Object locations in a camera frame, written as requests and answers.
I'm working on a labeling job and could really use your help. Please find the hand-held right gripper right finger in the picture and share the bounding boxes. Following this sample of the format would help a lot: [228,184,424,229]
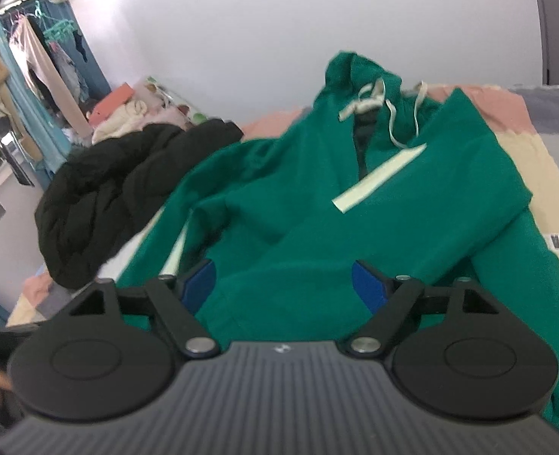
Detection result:
[347,259,499,360]

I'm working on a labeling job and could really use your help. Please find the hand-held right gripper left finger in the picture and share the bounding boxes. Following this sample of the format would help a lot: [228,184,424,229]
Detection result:
[68,259,220,360]

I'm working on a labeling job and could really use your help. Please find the green hoodie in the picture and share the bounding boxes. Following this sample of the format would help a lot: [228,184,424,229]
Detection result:
[116,50,559,437]

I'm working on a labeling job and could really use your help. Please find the cream and pink clothes pile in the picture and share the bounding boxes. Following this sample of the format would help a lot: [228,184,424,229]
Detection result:
[90,83,214,147]

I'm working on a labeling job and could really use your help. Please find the hanging clothes on rack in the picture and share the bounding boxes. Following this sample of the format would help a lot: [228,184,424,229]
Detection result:
[0,0,113,174]

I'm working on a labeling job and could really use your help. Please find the green clothes hanger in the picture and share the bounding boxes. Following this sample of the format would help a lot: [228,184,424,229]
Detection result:
[34,2,77,44]

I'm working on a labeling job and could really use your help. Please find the black jacket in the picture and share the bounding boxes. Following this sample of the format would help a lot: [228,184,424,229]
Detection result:
[35,118,245,290]

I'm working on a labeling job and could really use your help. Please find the printed white cloth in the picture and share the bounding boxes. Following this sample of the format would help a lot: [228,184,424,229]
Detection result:
[146,75,207,126]

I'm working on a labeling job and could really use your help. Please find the orange flat item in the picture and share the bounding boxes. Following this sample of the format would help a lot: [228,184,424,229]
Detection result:
[87,83,136,125]

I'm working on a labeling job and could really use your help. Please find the patchwork blanket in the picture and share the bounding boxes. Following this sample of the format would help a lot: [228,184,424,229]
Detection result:
[7,83,559,342]

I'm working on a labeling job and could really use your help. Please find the beige hanging garment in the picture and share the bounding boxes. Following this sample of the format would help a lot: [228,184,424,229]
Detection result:
[11,15,89,139]

